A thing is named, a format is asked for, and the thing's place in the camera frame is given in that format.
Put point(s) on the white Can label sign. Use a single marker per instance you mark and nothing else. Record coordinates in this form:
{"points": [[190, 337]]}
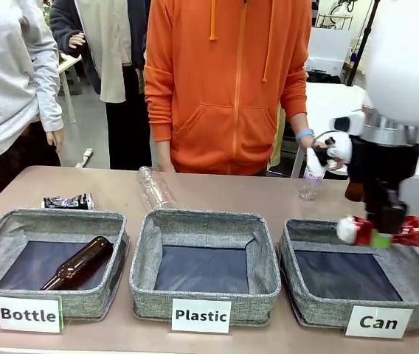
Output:
{"points": [[378, 322]]}

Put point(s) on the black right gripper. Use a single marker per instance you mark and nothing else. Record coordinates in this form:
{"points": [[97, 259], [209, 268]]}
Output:
{"points": [[383, 162]]}

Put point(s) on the grey fabric basket labelled Can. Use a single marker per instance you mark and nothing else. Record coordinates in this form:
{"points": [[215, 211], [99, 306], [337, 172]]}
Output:
{"points": [[353, 273]]}

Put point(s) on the crushed black can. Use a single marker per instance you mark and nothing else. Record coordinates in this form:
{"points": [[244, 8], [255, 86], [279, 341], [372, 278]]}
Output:
{"points": [[69, 201]]}

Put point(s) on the white table foot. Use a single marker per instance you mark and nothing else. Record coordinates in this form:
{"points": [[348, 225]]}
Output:
{"points": [[84, 158]]}

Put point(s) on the white table with wide top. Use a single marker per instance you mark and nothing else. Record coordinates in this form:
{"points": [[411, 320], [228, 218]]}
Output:
{"points": [[327, 107]]}

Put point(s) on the white black wrist camera mount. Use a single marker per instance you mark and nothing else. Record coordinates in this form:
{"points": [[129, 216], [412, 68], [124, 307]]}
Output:
{"points": [[344, 142]]}

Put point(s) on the white cabinet box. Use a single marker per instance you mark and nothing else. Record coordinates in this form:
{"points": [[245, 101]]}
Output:
{"points": [[329, 48]]}

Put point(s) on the person in orange hoodie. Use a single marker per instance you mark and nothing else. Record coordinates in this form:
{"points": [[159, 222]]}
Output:
{"points": [[228, 85]]}

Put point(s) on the brown glass bottle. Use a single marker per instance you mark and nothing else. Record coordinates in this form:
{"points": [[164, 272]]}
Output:
{"points": [[80, 263]]}

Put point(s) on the grey fabric basket labelled Bottle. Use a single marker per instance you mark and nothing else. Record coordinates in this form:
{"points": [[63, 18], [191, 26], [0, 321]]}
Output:
{"points": [[47, 265]]}

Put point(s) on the person's left forearm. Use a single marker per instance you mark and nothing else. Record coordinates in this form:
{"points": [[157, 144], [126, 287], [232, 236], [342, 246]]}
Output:
{"points": [[300, 123]]}

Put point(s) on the blue wristband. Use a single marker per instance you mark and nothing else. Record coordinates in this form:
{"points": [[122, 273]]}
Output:
{"points": [[304, 135]]}

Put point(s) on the grey fabric basket labelled Plastic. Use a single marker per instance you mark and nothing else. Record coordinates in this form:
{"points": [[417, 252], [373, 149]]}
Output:
{"points": [[204, 265]]}

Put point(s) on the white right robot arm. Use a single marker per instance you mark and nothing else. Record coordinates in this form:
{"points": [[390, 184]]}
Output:
{"points": [[405, 55]]}

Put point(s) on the white Bottle label sign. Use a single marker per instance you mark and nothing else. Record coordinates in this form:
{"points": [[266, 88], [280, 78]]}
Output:
{"points": [[28, 314]]}

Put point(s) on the person's right forearm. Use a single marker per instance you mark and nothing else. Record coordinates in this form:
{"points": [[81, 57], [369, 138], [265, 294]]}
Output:
{"points": [[164, 156]]}

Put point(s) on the clear bottle with pink label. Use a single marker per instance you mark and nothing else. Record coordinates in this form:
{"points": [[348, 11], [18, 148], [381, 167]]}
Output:
{"points": [[312, 177]]}

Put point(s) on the crushed red can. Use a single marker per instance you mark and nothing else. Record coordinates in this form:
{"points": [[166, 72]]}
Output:
{"points": [[414, 230]]}

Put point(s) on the clear label-free plastic bottle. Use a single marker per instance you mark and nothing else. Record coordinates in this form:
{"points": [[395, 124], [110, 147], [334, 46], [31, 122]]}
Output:
{"points": [[154, 188]]}

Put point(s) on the bystander in grey sweater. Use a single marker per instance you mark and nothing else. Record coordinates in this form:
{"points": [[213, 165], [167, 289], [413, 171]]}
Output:
{"points": [[6, 81]]}

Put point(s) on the white table with thin legs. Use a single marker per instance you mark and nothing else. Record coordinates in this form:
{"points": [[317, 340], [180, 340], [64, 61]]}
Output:
{"points": [[67, 70]]}

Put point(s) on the person's left hand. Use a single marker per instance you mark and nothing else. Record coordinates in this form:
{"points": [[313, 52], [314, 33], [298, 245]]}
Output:
{"points": [[322, 144]]}

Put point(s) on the black tripod stand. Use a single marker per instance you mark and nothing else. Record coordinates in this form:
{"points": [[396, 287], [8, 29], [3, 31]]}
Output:
{"points": [[360, 40]]}

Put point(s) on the white Plastic label sign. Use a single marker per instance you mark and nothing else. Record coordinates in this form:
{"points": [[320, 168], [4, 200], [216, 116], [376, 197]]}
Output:
{"points": [[201, 315]]}

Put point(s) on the bystander in beige vest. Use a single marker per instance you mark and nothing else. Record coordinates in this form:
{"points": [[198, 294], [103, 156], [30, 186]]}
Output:
{"points": [[113, 55]]}

